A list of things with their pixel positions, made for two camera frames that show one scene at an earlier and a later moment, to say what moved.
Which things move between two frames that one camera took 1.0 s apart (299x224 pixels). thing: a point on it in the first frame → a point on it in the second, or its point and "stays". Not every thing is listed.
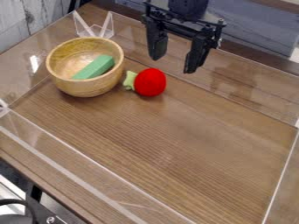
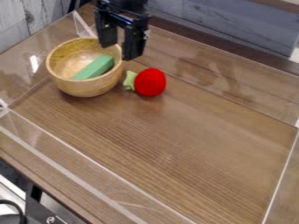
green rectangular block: [101, 64] stays
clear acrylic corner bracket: [102, 31] stays
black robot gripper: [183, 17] → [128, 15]
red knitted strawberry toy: [148, 81] stays
